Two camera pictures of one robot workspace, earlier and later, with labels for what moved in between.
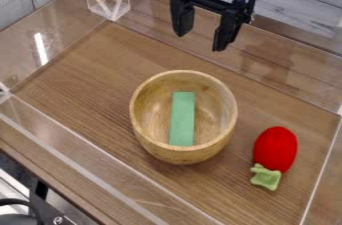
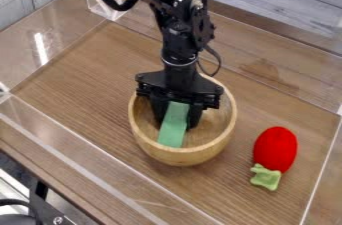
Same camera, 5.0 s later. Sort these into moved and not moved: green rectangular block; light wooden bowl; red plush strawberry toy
Moved: green rectangular block
Not moved: light wooden bowl; red plush strawberry toy
